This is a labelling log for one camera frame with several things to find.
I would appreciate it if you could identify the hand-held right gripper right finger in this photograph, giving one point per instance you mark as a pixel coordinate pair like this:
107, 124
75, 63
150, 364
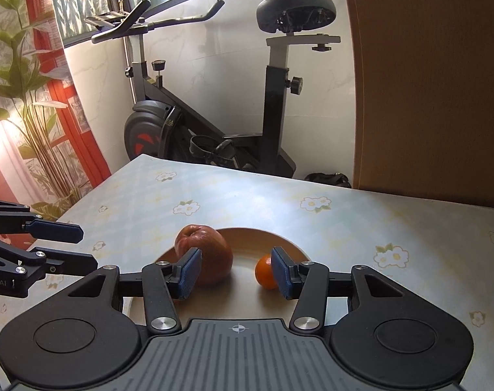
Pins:
280, 271

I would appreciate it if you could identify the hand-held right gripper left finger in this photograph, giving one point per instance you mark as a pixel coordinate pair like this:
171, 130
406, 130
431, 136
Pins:
190, 273

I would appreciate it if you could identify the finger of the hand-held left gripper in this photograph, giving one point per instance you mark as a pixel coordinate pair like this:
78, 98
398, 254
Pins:
55, 230
67, 262

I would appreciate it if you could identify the small orange mandarin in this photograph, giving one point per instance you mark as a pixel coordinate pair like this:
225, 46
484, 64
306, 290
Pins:
264, 271

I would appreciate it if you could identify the red apple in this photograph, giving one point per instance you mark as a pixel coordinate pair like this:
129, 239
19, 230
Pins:
214, 248

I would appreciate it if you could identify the cream round plate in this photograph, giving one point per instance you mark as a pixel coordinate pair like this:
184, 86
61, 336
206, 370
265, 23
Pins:
242, 293

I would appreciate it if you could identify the floral checked tablecloth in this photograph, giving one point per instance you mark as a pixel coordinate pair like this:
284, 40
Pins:
352, 232

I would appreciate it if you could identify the black bag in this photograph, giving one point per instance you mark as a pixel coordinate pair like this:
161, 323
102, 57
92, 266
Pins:
328, 180

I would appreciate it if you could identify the black exercise bike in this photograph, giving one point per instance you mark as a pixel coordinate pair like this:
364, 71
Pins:
147, 126

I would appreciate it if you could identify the bamboo printed curtain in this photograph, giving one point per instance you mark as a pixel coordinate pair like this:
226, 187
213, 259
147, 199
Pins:
10, 69

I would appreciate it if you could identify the brown wooden board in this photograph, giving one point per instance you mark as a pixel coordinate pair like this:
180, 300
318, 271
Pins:
426, 89

